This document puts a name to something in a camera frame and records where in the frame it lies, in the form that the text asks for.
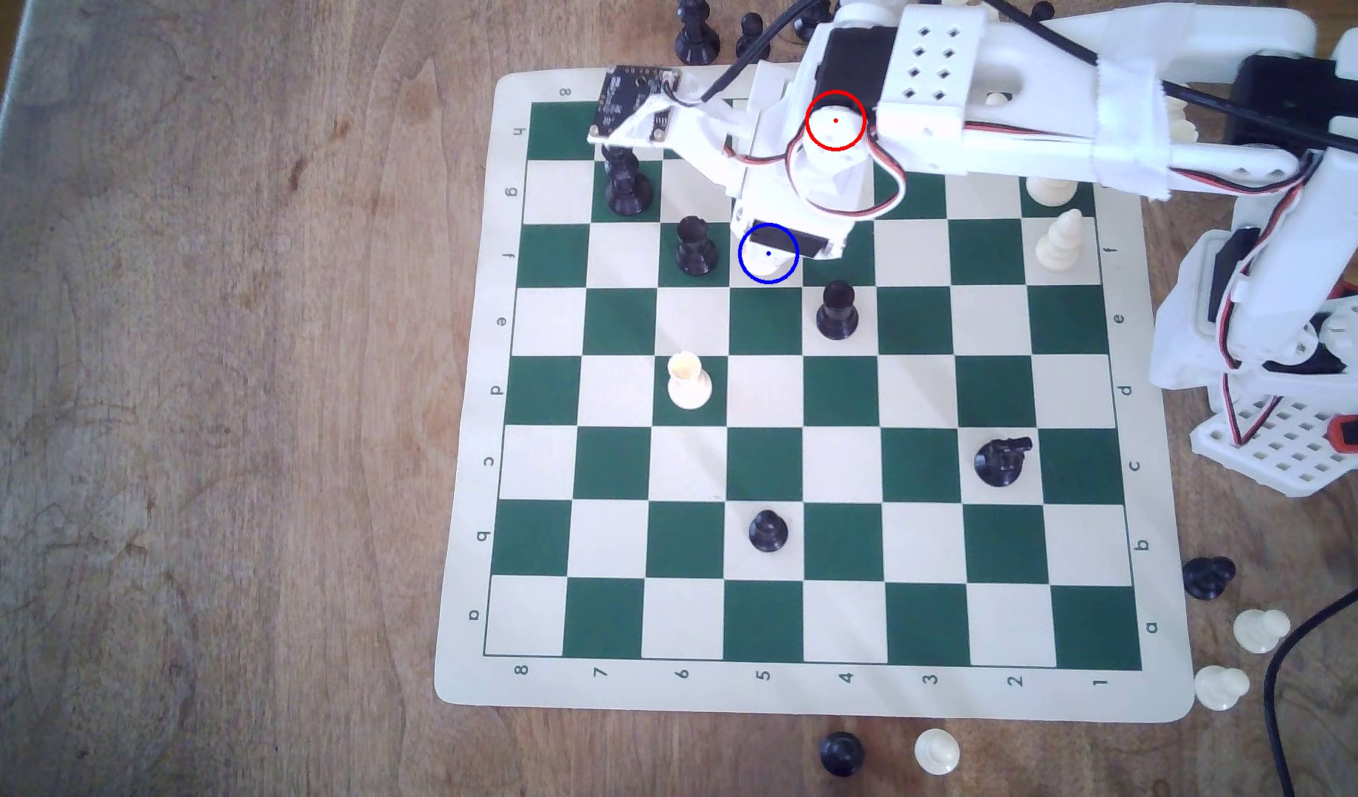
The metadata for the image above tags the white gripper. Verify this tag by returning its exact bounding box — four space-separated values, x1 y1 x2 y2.
732 22 911 263

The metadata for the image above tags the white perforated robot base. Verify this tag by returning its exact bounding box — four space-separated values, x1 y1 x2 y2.
1189 387 1358 498

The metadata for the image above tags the white bishop chess piece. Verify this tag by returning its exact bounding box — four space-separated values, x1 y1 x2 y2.
1034 208 1084 275

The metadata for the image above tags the green and cream chess mat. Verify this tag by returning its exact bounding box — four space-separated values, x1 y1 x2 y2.
433 66 1197 725

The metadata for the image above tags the white pawn chess piece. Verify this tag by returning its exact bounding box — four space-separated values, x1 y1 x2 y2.
914 728 962 776
1233 607 1292 655
1193 664 1252 712

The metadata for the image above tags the white pawn centre left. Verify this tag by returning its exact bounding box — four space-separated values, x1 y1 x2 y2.
666 350 714 412

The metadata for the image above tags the camera circuit board with mount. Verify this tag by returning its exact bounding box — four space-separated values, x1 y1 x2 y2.
587 66 749 192

